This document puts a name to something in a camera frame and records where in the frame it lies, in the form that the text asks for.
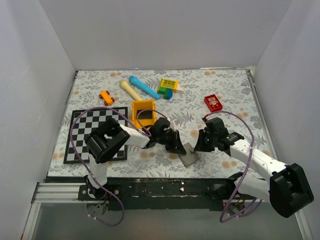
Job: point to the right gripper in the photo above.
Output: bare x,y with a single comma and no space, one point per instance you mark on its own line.
200,146

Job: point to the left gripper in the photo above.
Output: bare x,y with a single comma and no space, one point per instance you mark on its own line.
179,148

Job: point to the grey card holder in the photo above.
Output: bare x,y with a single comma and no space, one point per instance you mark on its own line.
191,157

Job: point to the yellow toy bin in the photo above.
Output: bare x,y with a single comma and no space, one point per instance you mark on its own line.
144,104

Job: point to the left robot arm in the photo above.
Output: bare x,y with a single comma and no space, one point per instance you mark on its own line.
105,142

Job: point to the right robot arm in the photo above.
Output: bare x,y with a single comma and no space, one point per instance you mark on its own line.
282,185

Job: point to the remaining black card in bin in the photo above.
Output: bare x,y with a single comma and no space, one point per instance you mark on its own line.
144,114

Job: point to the red owl block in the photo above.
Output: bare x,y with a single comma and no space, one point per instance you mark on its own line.
213,103

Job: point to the colourful block house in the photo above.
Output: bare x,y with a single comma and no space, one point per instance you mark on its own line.
168,87

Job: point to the cream wooden pin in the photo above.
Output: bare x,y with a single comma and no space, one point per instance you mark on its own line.
125,85

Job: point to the orange toy car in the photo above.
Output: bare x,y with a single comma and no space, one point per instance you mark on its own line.
105,96

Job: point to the black white chessboard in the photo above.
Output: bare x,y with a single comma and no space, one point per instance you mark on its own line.
84,126

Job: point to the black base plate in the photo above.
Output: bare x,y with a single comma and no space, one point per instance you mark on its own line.
155,193

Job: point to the aluminium frame rail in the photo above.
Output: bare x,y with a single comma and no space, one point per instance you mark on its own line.
56,214

